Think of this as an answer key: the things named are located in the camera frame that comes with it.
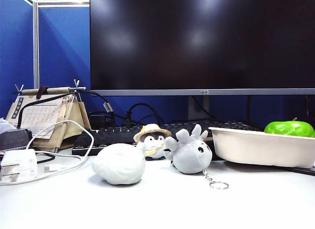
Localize black computer monitor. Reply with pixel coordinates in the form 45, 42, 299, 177
90, 0, 315, 96

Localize grey plush octopus keychain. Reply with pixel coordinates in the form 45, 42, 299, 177
163, 124, 229, 190

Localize white brain squeeze toy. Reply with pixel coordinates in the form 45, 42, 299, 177
92, 143, 146, 185

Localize white charging cable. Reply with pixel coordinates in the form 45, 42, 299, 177
0, 120, 95, 186

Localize green apple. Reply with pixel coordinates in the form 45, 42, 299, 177
264, 117, 315, 138

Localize black flat pad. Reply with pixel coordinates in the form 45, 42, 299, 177
283, 165, 315, 176

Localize beige canvas desk calendar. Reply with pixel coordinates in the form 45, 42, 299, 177
5, 79, 92, 153

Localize black cable with label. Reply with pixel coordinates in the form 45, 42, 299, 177
17, 90, 116, 129

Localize aluminium partition frame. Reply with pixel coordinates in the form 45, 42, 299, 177
13, 0, 91, 89

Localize grey monitor stand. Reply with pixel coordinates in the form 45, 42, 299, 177
188, 95, 211, 121

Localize penguin plush with straw hat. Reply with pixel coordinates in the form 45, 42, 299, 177
133, 123, 173, 161

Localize black power brick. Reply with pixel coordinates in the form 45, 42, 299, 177
88, 111, 114, 130

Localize black computer keyboard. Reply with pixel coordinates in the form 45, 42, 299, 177
71, 119, 261, 156

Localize white paper bowl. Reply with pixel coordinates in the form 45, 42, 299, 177
208, 127, 315, 169

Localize looped black cable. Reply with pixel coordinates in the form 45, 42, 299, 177
122, 102, 163, 128

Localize white power adapter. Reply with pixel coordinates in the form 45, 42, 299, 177
0, 149, 38, 183

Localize black case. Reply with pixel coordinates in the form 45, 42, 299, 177
0, 129, 33, 152

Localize black monitor cable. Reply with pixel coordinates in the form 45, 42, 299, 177
191, 96, 215, 119

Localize thin black desk cable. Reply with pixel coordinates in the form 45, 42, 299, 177
35, 152, 56, 164

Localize white tissue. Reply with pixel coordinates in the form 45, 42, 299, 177
0, 117, 17, 134

